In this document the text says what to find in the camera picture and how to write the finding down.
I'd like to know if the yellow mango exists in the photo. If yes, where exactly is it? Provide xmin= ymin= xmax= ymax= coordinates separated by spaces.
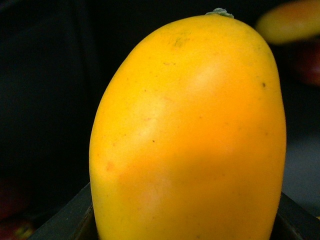
xmin=255 ymin=0 xmax=320 ymax=45
xmin=89 ymin=13 xmax=286 ymax=240

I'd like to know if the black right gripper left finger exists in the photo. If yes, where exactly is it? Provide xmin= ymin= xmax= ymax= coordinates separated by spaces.
xmin=29 ymin=184 xmax=97 ymax=240

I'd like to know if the yellow mango in background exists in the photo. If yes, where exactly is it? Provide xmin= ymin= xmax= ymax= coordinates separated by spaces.
xmin=255 ymin=0 xmax=320 ymax=45

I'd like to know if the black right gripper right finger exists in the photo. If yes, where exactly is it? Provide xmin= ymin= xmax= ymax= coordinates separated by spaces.
xmin=271 ymin=193 xmax=320 ymax=240

